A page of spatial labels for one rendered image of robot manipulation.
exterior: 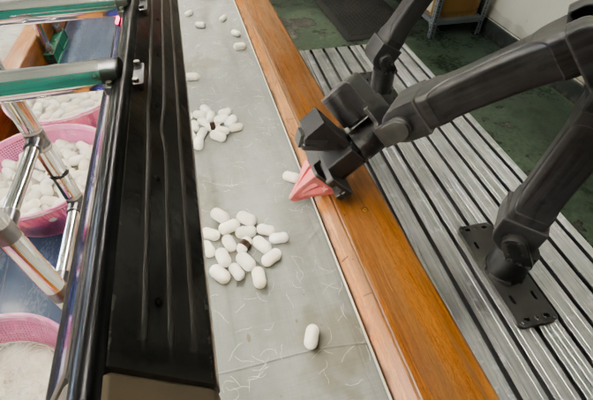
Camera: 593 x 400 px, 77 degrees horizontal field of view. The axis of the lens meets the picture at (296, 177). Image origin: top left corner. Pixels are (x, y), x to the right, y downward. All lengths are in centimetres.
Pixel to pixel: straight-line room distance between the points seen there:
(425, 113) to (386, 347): 32
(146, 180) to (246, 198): 47
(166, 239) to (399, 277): 42
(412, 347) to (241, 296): 25
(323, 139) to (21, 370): 51
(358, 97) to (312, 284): 29
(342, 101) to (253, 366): 40
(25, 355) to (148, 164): 46
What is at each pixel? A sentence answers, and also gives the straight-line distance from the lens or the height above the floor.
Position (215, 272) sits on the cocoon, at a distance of 59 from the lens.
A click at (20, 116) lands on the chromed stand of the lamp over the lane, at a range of 55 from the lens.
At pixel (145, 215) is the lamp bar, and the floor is 110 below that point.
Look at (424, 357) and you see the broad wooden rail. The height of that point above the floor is 76.
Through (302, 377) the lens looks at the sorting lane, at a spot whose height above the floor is 74.
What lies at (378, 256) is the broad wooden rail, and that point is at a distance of 60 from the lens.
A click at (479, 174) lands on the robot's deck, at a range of 93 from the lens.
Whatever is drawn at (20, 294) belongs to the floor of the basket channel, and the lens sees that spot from 80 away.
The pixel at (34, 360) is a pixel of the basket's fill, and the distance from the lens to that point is 65.
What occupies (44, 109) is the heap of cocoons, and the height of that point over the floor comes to 73.
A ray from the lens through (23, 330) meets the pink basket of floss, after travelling 67.
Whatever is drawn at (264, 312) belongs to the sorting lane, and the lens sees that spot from 57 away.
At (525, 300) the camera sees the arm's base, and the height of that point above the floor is 68.
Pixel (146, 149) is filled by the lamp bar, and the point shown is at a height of 110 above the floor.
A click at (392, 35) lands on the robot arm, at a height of 85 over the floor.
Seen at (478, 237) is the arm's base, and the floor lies 68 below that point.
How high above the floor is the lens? 126
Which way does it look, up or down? 45 degrees down
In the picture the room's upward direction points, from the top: straight up
